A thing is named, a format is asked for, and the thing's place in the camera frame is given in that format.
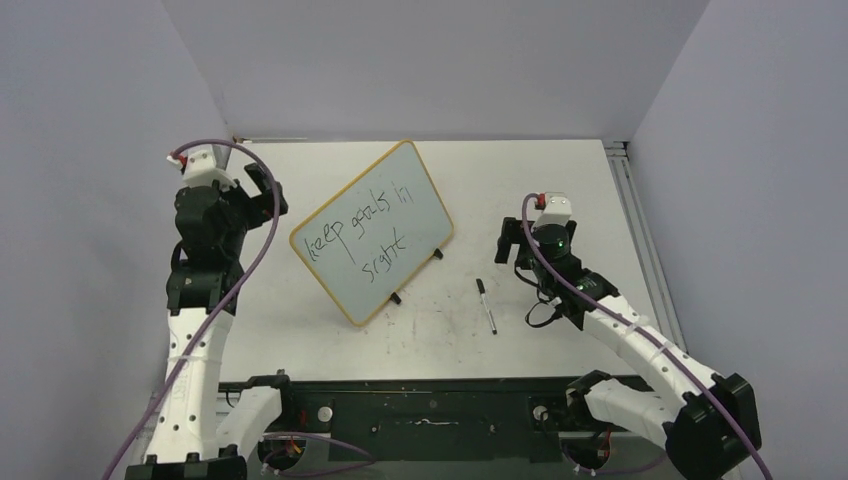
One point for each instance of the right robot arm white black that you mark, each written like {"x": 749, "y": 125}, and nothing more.
{"x": 706, "y": 423}

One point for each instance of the black white marker pen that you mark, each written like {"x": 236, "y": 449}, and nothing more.
{"x": 486, "y": 306}

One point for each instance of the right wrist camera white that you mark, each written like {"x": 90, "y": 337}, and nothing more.
{"x": 554, "y": 207}

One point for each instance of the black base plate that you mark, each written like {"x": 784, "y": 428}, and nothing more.
{"x": 345, "y": 421}

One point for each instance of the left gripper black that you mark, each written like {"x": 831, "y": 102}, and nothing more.
{"x": 260, "y": 207}

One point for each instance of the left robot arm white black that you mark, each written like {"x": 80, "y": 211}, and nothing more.
{"x": 213, "y": 215}

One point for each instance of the yellow framed whiteboard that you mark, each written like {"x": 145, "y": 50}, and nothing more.
{"x": 371, "y": 237}

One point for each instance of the aluminium frame rail right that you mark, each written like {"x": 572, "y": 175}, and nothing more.
{"x": 653, "y": 272}

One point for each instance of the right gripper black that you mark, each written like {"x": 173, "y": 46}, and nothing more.
{"x": 512, "y": 233}

